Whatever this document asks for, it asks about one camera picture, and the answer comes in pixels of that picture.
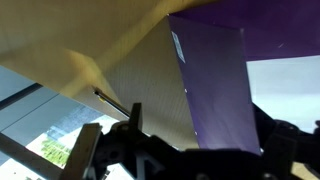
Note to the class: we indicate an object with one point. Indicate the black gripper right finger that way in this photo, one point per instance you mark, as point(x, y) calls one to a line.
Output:
point(286, 146)

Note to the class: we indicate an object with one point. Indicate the white paper sheets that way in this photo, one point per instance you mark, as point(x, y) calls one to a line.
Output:
point(286, 90)

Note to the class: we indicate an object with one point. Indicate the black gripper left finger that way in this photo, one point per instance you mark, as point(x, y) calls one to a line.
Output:
point(133, 146)

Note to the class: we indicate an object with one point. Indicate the purple cloth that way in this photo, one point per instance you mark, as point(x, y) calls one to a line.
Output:
point(216, 93)

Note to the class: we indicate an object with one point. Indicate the grey metal window railing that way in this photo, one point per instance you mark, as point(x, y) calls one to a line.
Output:
point(26, 155)

